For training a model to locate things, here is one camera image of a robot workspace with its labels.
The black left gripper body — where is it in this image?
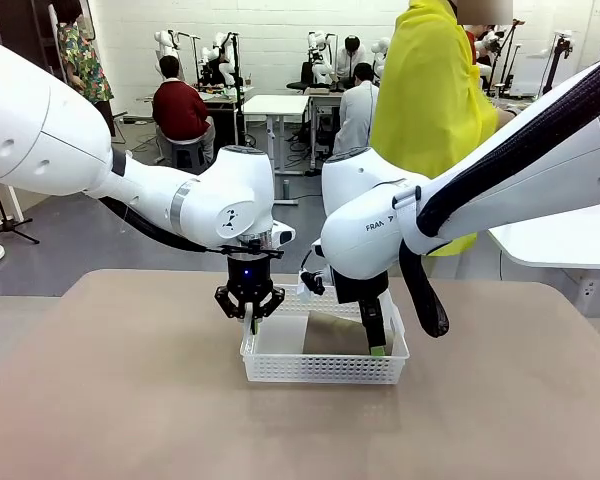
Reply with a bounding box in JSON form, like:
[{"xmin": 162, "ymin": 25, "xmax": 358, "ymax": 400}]
[{"xmin": 227, "ymin": 254, "xmax": 275, "ymax": 302}]

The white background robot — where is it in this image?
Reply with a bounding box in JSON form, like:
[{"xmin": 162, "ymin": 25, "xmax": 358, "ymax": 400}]
[
  {"xmin": 153, "ymin": 29, "xmax": 181, "ymax": 84},
  {"xmin": 199, "ymin": 32, "xmax": 236, "ymax": 86},
  {"xmin": 372, "ymin": 37, "xmax": 396, "ymax": 76},
  {"xmin": 307, "ymin": 30, "xmax": 334, "ymax": 84}
]

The black office chair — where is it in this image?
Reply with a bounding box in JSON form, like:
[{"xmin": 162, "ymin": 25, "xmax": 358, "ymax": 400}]
[{"xmin": 285, "ymin": 62, "xmax": 316, "ymax": 94}]

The person in floral dress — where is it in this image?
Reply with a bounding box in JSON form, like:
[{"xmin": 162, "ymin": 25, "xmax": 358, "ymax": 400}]
[{"xmin": 54, "ymin": 0, "xmax": 115, "ymax": 136}]

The cluttered work desk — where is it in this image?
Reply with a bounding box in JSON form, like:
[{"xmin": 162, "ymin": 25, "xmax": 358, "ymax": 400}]
[{"xmin": 137, "ymin": 82, "xmax": 255, "ymax": 146}]

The person in white coat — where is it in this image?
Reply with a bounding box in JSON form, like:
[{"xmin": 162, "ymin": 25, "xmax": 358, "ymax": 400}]
[
  {"xmin": 335, "ymin": 35, "xmax": 369, "ymax": 81},
  {"xmin": 332, "ymin": 62, "xmax": 381, "ymax": 156}
]

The brown cup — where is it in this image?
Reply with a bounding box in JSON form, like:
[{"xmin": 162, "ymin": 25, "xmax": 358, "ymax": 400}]
[{"xmin": 302, "ymin": 309, "xmax": 396, "ymax": 356}]

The grey stool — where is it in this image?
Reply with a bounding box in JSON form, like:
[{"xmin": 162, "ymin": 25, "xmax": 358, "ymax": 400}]
[{"xmin": 167, "ymin": 139, "xmax": 206, "ymax": 171}]

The black tripod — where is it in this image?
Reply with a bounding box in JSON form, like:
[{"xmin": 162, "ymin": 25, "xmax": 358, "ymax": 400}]
[{"xmin": 0, "ymin": 177, "xmax": 41, "ymax": 246}]

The black camera stand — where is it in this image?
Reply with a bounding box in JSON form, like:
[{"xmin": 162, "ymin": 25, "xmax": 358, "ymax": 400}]
[{"xmin": 539, "ymin": 30, "xmax": 575, "ymax": 99}]

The person's right forearm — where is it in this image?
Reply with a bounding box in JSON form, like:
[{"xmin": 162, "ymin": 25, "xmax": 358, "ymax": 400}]
[{"xmin": 492, "ymin": 107, "xmax": 519, "ymax": 131}]

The black right arm cable sleeve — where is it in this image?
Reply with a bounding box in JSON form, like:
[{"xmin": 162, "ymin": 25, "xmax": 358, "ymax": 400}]
[{"xmin": 398, "ymin": 55, "xmax": 600, "ymax": 339}]

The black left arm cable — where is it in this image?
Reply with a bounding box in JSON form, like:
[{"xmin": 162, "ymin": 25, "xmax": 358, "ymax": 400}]
[{"xmin": 98, "ymin": 195, "xmax": 286, "ymax": 260}]

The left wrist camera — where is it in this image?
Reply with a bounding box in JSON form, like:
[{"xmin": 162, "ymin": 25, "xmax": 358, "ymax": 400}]
[{"xmin": 271, "ymin": 222, "xmax": 296, "ymax": 247}]

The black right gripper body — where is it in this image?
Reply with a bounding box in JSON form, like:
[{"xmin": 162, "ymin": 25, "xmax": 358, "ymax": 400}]
[{"xmin": 333, "ymin": 269, "xmax": 391, "ymax": 305}]

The white perforated plastic basket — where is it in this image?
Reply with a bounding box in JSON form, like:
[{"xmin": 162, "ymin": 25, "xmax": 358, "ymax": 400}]
[{"xmin": 239, "ymin": 283, "xmax": 410, "ymax": 385}]

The person in yellow poncho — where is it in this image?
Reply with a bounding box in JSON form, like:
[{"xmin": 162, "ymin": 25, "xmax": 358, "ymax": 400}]
[{"xmin": 369, "ymin": 0, "xmax": 519, "ymax": 259}]

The white desk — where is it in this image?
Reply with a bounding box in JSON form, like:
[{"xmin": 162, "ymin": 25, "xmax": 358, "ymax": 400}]
[{"xmin": 242, "ymin": 94, "xmax": 311, "ymax": 206}]

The person in red shirt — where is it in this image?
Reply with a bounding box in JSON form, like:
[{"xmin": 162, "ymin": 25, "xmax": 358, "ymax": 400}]
[{"xmin": 463, "ymin": 22, "xmax": 486, "ymax": 76}]

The person in red sweater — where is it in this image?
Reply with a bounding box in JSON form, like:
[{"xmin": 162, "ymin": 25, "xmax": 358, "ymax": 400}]
[{"xmin": 152, "ymin": 55, "xmax": 216, "ymax": 169}]

